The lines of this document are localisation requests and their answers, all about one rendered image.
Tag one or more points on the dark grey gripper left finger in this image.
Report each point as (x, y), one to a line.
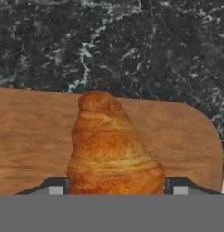
(53, 185)

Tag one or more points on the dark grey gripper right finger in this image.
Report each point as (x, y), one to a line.
(180, 185)

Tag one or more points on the wooden cutting board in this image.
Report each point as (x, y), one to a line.
(31, 136)

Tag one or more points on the golden brown croissant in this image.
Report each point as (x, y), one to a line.
(112, 151)

